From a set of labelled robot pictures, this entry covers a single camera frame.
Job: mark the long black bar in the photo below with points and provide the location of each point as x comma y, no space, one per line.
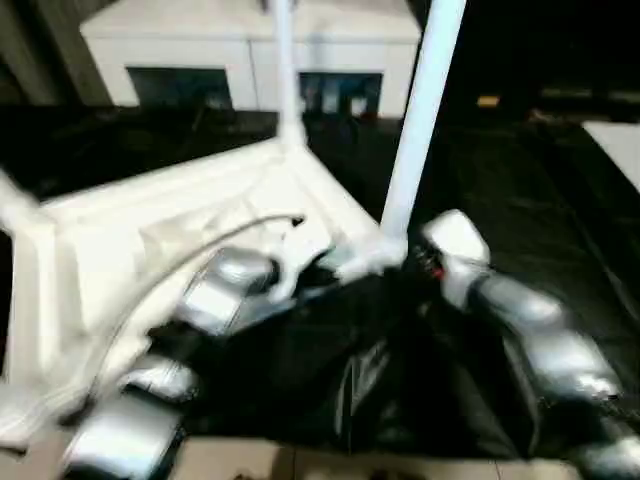
585,93

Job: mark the black table mat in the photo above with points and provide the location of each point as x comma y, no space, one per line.
525,200

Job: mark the white plastic table leg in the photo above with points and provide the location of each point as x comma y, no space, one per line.
15,200
287,65
17,415
425,100

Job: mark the white flat board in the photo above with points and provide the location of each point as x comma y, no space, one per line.
617,150

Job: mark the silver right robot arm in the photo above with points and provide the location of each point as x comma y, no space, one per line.
540,320

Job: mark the white sideboard cabinet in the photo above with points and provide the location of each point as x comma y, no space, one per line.
175,40

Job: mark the grey pleated curtain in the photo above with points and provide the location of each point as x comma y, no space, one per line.
45,50

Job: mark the small yellow label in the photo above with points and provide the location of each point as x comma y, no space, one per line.
488,101

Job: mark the white plastic table top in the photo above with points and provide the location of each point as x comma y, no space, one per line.
125,225

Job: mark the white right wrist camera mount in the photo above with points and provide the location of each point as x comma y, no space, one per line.
457,235

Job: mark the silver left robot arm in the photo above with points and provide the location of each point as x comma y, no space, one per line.
220,290

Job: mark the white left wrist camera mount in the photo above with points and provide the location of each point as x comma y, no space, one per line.
300,260

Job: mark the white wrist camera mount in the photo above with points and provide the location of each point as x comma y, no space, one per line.
457,235
300,260

